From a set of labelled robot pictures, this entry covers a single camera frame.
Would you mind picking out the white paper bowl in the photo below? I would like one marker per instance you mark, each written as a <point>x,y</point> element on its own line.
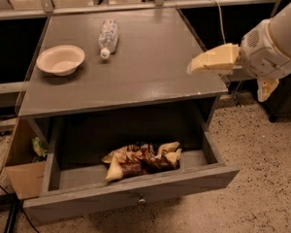
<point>60,60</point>

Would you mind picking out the cardboard box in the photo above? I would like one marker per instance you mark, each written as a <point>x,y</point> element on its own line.
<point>25,175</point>

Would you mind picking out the grey open top drawer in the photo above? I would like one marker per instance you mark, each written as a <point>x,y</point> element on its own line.
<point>74,181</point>

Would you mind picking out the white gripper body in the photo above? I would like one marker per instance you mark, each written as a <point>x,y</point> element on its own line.
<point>261,56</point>

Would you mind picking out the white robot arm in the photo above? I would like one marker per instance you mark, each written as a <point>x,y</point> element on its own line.
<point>264,54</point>

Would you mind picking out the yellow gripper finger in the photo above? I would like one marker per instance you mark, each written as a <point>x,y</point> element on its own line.
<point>266,88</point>
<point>220,60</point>

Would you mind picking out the metal railing frame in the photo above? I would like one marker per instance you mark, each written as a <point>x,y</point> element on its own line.
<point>132,4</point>

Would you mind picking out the brown chip bag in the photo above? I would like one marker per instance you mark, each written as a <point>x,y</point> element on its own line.
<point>141,159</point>

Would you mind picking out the clear plastic water bottle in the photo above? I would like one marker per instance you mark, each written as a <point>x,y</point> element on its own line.
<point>108,38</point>

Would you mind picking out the green snack packet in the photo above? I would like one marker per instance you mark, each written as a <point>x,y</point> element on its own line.
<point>39,147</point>

